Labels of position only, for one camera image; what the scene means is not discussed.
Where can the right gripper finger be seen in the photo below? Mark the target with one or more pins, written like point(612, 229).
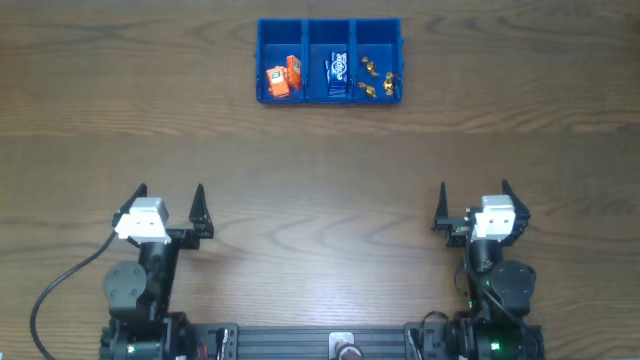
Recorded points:
point(442, 210)
point(522, 215)

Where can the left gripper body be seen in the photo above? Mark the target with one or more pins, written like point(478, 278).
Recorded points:
point(184, 239)

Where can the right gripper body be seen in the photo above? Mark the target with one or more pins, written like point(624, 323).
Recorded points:
point(460, 231)

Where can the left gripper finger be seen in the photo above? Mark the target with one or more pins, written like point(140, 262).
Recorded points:
point(201, 215)
point(132, 197)

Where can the orange candy box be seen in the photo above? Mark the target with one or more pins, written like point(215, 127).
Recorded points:
point(294, 72)
point(277, 83)

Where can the blue candy pack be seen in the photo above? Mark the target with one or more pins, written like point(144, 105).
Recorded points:
point(337, 91)
point(340, 65)

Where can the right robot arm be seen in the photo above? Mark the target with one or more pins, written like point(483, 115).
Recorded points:
point(505, 290)

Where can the blue tray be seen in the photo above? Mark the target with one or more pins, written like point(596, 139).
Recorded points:
point(325, 35)

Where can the mounting rail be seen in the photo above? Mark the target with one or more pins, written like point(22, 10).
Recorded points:
point(290, 342)

